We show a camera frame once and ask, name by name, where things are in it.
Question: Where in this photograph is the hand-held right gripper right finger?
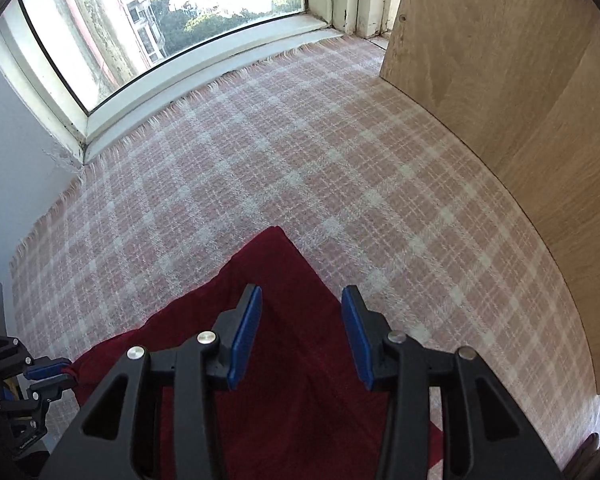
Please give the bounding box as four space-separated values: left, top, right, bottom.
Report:
341 285 567 480

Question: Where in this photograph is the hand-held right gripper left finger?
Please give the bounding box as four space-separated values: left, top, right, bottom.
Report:
39 284 264 480

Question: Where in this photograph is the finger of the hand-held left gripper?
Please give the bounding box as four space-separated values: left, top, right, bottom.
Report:
0 333 74 382
0 375 77 457

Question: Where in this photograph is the dark red cloth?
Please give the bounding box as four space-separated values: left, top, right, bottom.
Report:
72 226 444 480

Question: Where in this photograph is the pink plaid blanket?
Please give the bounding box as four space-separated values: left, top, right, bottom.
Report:
10 27 600 480

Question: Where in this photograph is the dark brown object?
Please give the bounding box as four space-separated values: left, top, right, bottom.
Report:
562 432 600 479

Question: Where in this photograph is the wooden cabinet panel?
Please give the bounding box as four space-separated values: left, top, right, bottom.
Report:
379 0 600 396

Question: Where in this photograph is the white framed window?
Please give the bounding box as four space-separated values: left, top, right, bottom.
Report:
0 0 397 167

